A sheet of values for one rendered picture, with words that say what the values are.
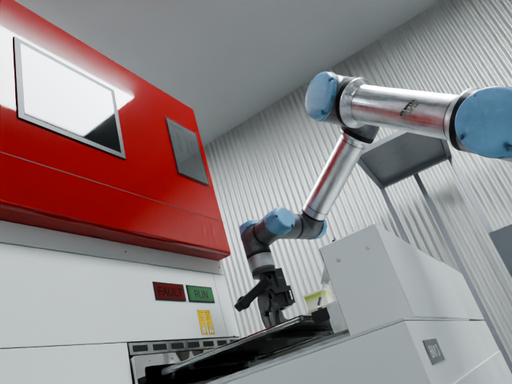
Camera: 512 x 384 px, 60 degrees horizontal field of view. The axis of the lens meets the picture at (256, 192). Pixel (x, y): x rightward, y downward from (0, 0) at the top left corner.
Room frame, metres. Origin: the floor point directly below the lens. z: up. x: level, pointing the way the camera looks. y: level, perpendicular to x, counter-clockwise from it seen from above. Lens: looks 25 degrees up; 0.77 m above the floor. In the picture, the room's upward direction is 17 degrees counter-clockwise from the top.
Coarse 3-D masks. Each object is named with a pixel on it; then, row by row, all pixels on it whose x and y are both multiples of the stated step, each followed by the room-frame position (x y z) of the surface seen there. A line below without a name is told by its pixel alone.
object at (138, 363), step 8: (176, 352) 1.11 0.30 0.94; (184, 352) 1.14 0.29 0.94; (192, 352) 1.16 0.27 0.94; (200, 352) 1.19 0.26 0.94; (136, 360) 0.99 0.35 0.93; (144, 360) 1.01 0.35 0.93; (152, 360) 1.03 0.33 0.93; (160, 360) 1.06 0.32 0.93; (168, 360) 1.08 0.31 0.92; (176, 360) 1.10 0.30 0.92; (136, 368) 0.99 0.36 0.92; (144, 368) 1.01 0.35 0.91; (136, 376) 0.99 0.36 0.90; (144, 376) 1.00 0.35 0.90; (216, 376) 1.23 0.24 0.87
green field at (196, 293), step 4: (188, 288) 1.21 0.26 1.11; (192, 288) 1.23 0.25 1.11; (196, 288) 1.24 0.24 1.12; (200, 288) 1.26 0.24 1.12; (204, 288) 1.28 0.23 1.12; (208, 288) 1.30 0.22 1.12; (192, 292) 1.23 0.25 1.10; (196, 292) 1.24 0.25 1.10; (200, 292) 1.26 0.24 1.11; (204, 292) 1.28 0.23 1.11; (208, 292) 1.29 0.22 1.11; (192, 296) 1.22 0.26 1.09; (196, 296) 1.24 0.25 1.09; (200, 296) 1.26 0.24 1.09; (204, 296) 1.27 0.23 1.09; (208, 296) 1.29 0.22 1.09; (212, 296) 1.31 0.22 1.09; (200, 300) 1.25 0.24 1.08; (204, 300) 1.27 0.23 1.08; (208, 300) 1.28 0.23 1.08; (212, 300) 1.30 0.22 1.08
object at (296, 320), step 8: (288, 320) 0.88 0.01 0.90; (296, 320) 0.87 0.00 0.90; (304, 320) 0.87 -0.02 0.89; (272, 328) 0.89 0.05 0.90; (280, 328) 0.88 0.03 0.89; (248, 336) 0.92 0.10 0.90; (256, 336) 0.91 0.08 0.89; (264, 336) 0.90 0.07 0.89; (232, 344) 0.93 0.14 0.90; (240, 344) 0.93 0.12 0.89; (208, 352) 0.96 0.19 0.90; (216, 352) 0.95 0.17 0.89; (224, 352) 0.95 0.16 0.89; (184, 360) 0.99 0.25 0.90; (192, 360) 0.98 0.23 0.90; (200, 360) 0.97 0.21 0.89; (168, 368) 1.01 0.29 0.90; (176, 368) 1.00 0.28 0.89
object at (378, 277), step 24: (336, 240) 0.66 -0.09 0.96; (360, 240) 0.64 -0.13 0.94; (384, 240) 0.64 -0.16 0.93; (336, 264) 0.66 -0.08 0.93; (360, 264) 0.65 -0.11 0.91; (384, 264) 0.63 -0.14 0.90; (408, 264) 0.73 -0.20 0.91; (432, 264) 0.96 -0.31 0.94; (336, 288) 0.67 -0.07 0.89; (360, 288) 0.65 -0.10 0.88; (384, 288) 0.64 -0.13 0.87; (408, 288) 0.66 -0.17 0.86; (432, 288) 0.84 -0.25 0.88; (360, 312) 0.66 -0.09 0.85; (384, 312) 0.64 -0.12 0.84; (408, 312) 0.63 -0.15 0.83; (432, 312) 0.75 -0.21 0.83; (456, 312) 0.99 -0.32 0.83
